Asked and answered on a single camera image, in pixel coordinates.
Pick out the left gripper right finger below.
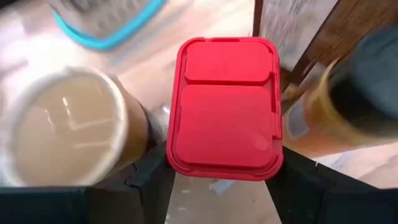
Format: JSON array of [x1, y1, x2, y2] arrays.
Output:
[[265, 145, 377, 224]]

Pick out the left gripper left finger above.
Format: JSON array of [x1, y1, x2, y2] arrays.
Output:
[[85, 141, 177, 224]]

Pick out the spice jar with white lid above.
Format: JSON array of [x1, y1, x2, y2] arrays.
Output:
[[0, 65, 150, 187]]

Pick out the smoked paprika tin red lid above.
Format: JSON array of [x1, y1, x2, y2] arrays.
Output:
[[165, 36, 284, 182]]

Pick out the spice jar with dark lid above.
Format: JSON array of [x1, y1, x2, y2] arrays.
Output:
[[281, 26, 398, 158]]

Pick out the clear glass container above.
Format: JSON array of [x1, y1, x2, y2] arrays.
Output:
[[0, 0, 398, 224]]

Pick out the metal grater with teal frame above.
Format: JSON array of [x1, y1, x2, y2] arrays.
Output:
[[46, 0, 167, 52]]

